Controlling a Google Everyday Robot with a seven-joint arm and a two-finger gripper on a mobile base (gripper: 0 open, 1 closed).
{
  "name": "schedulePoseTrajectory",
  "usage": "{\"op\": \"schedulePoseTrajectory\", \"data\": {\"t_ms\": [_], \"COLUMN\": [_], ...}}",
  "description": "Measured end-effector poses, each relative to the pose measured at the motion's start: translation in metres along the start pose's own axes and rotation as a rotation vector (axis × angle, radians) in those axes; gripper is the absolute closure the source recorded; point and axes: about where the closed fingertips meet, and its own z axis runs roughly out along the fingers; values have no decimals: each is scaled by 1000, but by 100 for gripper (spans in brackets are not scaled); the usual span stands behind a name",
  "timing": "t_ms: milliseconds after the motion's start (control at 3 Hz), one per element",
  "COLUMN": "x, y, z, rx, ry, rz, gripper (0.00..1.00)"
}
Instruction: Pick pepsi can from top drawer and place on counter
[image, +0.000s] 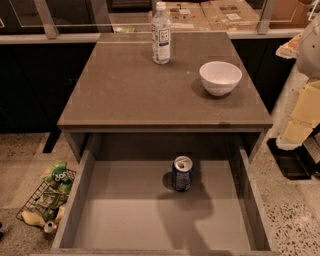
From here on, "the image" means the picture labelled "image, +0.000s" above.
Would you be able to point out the grey open drawer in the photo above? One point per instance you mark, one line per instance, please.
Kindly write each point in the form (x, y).
(123, 203)

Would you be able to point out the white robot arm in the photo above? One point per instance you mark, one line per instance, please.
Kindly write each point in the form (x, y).
(305, 48)

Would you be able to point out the green chip bag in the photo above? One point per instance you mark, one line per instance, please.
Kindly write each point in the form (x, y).
(56, 176)

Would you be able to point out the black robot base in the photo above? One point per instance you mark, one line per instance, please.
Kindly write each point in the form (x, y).
(297, 164)

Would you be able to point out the white ceramic bowl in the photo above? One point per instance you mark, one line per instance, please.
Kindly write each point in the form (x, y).
(219, 78)

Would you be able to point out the yellow snack packet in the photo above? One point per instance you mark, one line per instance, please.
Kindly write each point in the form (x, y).
(32, 219)

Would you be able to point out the clear plastic water bottle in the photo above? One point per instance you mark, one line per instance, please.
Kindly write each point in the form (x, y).
(161, 35)

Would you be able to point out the silver can on floor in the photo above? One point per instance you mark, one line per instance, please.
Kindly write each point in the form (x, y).
(50, 227)

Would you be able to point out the blue pepsi can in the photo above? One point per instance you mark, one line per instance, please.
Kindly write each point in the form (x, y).
(182, 171)

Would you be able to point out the black wire basket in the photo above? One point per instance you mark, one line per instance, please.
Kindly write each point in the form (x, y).
(31, 206)

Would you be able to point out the cardboard boxes behind glass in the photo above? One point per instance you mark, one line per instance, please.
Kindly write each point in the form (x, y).
(236, 15)

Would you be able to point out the green white snack bag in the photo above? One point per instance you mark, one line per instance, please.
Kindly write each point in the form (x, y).
(51, 199)

